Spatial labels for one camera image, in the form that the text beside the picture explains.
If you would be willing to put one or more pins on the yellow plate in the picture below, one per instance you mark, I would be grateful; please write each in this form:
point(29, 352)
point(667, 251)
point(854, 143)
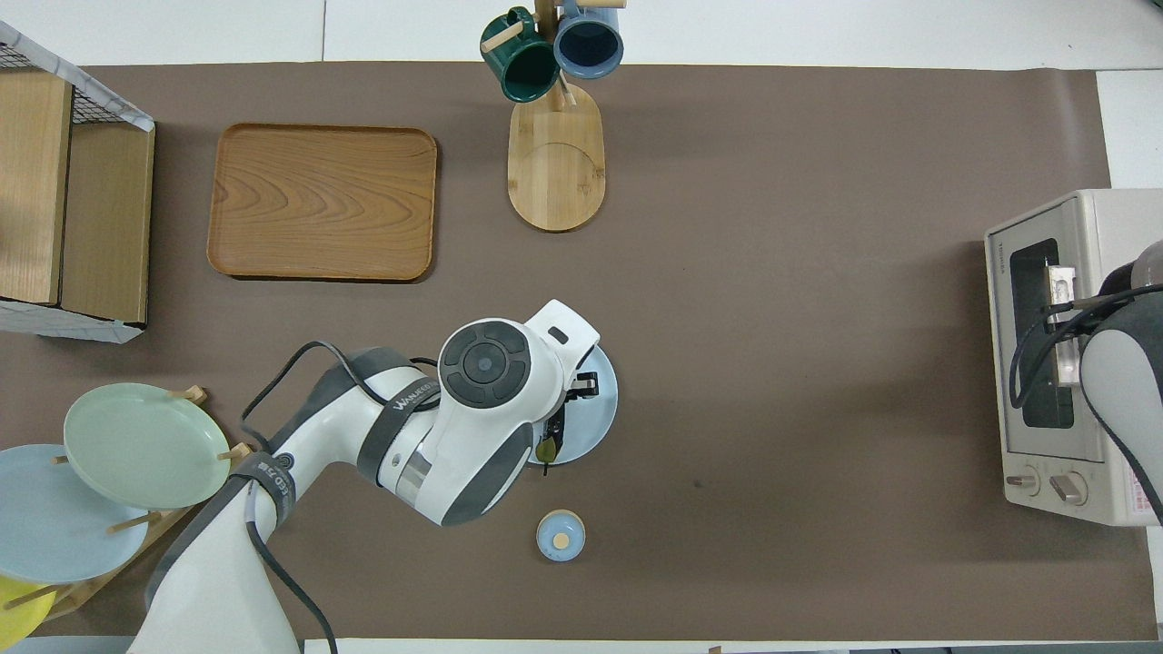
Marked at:
point(18, 618)

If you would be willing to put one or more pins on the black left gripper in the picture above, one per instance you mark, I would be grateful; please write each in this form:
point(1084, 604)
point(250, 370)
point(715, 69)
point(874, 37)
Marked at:
point(585, 386)

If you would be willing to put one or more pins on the light blue round plate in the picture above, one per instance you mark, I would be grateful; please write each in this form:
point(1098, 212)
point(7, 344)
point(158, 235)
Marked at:
point(595, 427)

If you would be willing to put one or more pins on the wooden mug tree stand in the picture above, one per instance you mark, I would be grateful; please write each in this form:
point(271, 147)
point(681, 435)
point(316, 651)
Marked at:
point(554, 173)

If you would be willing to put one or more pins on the red warning sticker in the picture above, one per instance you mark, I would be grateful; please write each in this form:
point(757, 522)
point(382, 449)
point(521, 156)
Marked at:
point(1134, 504)

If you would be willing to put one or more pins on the oven door with glass window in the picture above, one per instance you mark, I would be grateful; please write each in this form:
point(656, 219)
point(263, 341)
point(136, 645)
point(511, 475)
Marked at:
point(999, 363)

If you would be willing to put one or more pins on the wooden plate rack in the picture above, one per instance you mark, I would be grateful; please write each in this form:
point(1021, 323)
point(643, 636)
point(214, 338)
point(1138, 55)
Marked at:
point(193, 393)

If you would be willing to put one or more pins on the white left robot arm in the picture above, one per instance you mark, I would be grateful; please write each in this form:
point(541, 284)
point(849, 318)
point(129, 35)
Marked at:
point(482, 363)

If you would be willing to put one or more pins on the dark purple eggplant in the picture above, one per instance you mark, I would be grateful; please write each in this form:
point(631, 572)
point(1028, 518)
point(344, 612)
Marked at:
point(548, 450)

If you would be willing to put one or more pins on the pale green plate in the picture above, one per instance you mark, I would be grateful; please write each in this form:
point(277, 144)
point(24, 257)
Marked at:
point(145, 445)

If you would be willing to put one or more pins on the brown table mat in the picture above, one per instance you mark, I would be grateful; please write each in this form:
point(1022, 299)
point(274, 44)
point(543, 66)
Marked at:
point(818, 136)

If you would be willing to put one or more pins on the rectangular wooden tray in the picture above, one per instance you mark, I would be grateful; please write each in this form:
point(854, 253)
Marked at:
point(318, 200)

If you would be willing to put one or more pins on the blue grey mug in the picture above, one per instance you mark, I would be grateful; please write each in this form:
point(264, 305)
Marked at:
point(589, 41)

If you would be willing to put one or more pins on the dark green mug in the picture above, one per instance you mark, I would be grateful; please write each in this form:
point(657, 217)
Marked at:
point(522, 64)

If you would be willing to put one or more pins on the silver oven knob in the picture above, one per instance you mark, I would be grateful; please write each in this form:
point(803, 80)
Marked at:
point(1025, 481)
point(1069, 489)

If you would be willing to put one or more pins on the pale blue large plate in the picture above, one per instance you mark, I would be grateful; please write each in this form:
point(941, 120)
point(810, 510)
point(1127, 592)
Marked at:
point(54, 527)

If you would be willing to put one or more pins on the beige toaster oven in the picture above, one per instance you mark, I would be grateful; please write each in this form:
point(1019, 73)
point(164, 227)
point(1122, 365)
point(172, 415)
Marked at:
point(1101, 490)

